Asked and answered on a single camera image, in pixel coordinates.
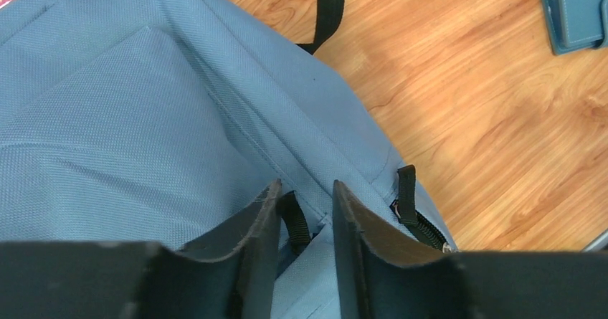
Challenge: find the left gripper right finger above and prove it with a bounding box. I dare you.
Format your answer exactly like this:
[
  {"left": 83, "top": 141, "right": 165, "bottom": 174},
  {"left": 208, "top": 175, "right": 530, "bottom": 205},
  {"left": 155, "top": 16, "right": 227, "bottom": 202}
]
[{"left": 333, "top": 181, "right": 607, "bottom": 318}]

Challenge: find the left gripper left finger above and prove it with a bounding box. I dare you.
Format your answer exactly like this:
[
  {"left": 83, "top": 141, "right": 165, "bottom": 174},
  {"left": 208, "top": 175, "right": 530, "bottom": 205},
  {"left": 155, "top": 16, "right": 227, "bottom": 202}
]
[{"left": 1, "top": 181, "right": 282, "bottom": 318}]

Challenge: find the blue-grey backpack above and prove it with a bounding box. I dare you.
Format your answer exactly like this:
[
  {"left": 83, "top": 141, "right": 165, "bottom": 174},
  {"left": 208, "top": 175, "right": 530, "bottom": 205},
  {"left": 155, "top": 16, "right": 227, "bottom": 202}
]
[{"left": 1, "top": 0, "right": 456, "bottom": 318}]

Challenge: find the teal wallet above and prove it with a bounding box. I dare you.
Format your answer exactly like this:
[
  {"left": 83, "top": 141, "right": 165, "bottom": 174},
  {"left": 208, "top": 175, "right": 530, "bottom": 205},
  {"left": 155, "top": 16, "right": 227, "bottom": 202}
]
[{"left": 541, "top": 0, "right": 607, "bottom": 55}]

